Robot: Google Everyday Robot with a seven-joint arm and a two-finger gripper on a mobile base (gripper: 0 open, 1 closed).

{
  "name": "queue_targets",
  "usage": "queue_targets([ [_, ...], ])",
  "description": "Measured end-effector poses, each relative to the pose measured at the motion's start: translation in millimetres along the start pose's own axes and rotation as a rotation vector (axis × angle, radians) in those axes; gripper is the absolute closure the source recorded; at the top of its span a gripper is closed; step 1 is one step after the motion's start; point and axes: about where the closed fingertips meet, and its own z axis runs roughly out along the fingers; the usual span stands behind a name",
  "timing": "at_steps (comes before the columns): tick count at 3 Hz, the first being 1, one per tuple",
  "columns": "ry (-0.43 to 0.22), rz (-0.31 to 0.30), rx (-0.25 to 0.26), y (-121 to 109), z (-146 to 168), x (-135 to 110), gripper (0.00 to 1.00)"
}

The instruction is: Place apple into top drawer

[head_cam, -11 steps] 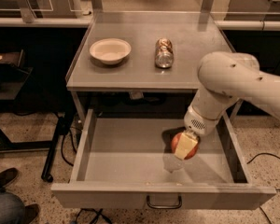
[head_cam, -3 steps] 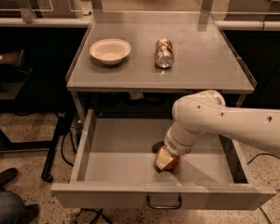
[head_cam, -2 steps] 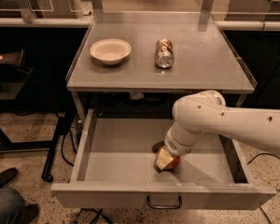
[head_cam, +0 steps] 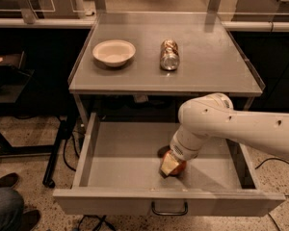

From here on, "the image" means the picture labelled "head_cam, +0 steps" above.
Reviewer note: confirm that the white paper bowl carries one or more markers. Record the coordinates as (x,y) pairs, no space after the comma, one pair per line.
(114,53)

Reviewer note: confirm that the crushed soda can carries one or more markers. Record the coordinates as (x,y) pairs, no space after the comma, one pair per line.
(169,57)

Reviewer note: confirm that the black side desk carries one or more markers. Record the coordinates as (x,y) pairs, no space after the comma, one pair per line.
(13,81)

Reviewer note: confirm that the brown shoe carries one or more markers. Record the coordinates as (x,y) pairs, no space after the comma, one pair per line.
(9,180)
(29,220)

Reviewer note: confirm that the black drawer handle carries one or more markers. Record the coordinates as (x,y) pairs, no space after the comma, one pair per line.
(168,210)

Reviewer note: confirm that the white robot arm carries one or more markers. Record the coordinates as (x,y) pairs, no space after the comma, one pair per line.
(213,116)

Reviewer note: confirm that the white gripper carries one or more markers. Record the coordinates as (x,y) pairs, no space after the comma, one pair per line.
(182,151)

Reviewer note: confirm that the grey metal cabinet table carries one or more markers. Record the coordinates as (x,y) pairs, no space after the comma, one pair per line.
(160,53)

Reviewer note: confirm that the grey open top drawer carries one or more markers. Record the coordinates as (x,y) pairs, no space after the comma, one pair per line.
(118,173)

